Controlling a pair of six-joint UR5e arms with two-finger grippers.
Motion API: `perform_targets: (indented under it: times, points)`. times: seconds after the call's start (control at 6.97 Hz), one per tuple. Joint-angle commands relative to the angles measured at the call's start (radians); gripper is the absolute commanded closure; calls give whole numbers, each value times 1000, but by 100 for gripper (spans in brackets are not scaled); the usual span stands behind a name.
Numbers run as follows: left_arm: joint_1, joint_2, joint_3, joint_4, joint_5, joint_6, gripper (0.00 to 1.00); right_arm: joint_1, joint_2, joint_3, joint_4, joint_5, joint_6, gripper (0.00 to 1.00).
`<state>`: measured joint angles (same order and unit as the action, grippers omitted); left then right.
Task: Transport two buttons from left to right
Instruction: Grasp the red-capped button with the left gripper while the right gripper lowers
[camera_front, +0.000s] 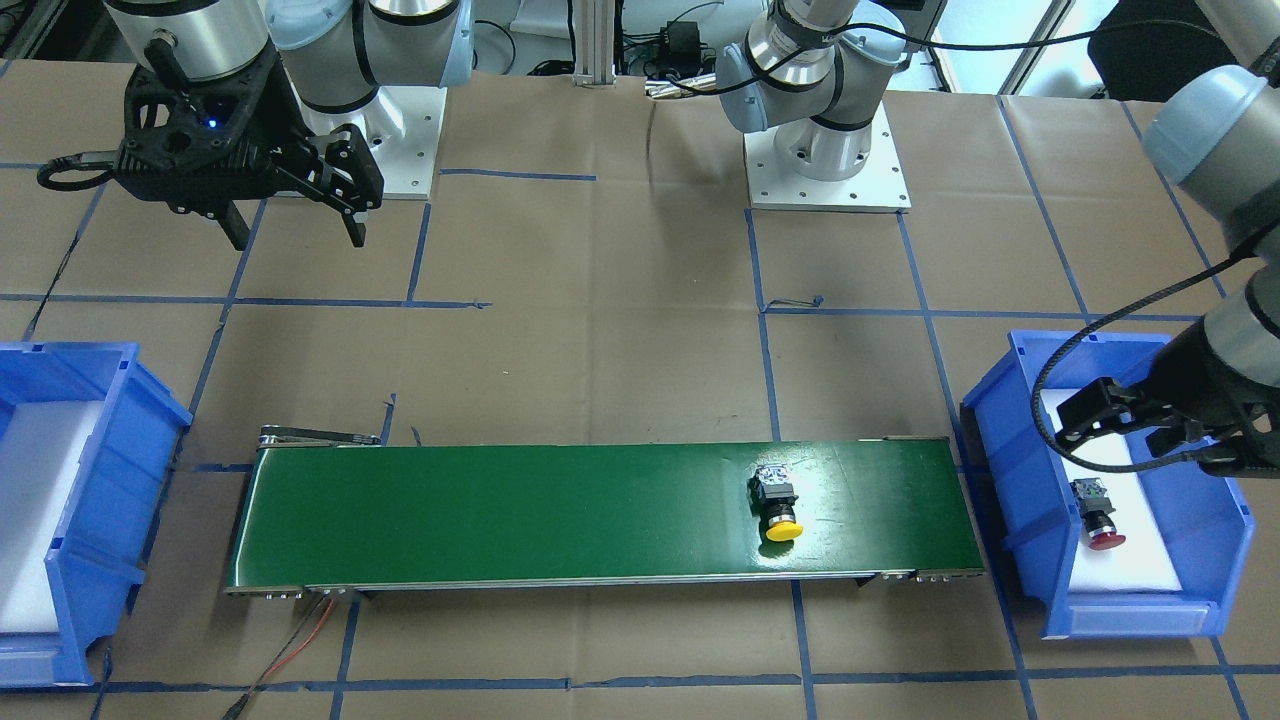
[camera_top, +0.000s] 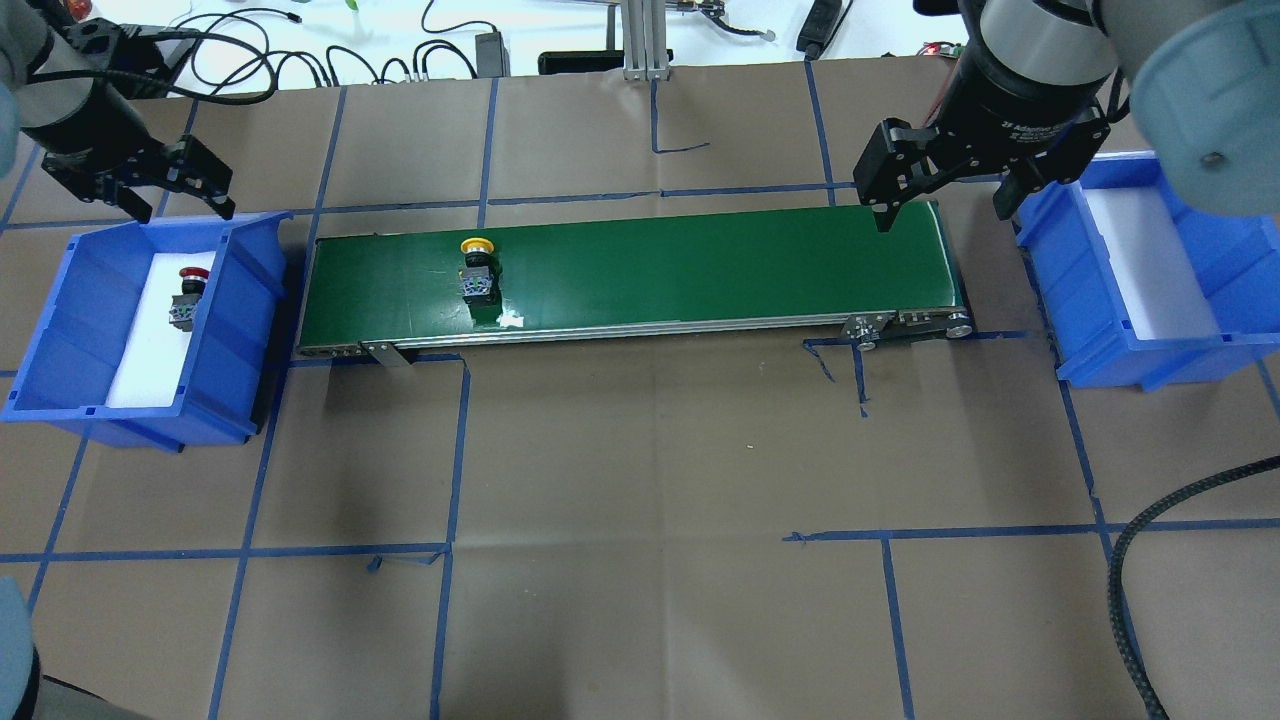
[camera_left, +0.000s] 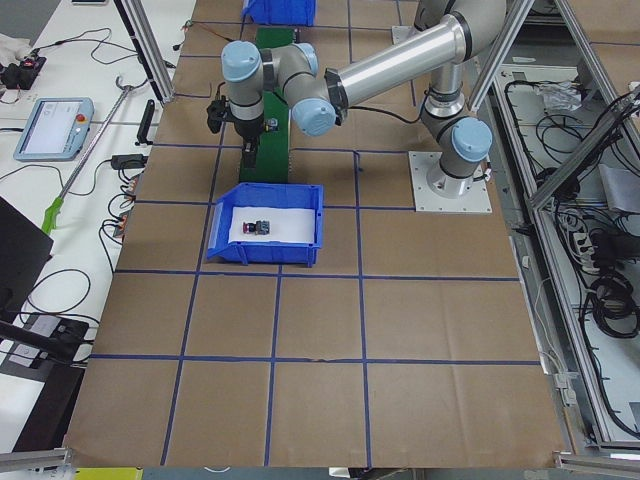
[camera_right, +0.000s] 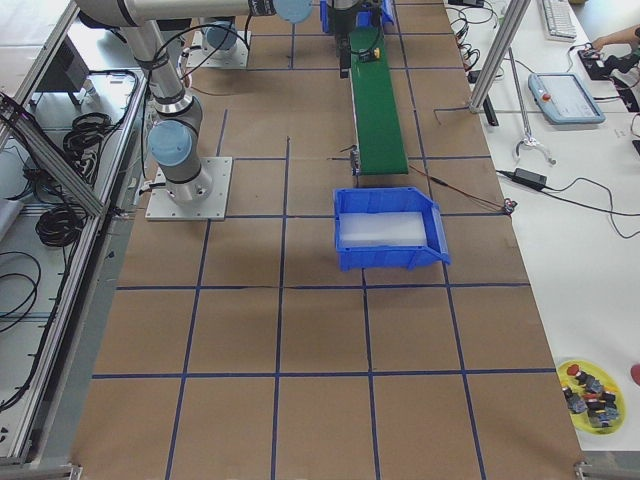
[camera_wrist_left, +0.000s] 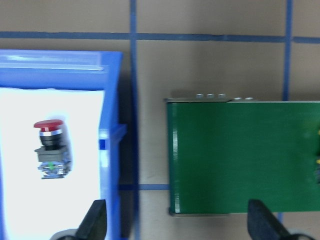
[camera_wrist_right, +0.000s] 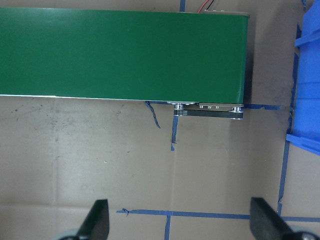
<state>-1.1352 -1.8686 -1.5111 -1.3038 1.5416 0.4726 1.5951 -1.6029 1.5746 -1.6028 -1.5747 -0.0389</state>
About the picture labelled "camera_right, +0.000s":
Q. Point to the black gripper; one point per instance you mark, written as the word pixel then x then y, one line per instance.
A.
pixel 343 21

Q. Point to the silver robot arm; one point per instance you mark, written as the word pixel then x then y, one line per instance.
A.
pixel 173 141
pixel 342 21

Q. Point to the yellow plate of buttons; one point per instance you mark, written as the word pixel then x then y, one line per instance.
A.
pixel 593 398

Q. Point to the left blue plastic bin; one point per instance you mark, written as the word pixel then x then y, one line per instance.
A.
pixel 370 14

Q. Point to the blue plastic bin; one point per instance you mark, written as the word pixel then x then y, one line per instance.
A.
pixel 370 14
pixel 391 199

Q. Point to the green conveyor belt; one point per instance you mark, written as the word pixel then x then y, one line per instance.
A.
pixel 379 148

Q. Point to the right blue plastic bin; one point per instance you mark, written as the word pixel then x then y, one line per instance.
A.
pixel 391 199

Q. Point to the white foam pad right bin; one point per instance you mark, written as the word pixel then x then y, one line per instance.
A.
pixel 404 229

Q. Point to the black power adapter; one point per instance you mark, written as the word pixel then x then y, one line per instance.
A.
pixel 529 179

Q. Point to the blue teach pendant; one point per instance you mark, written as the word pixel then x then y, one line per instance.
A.
pixel 564 100

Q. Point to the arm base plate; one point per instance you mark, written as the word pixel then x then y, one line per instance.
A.
pixel 228 56
pixel 206 197

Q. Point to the aluminium frame post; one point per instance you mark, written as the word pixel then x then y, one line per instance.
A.
pixel 507 30

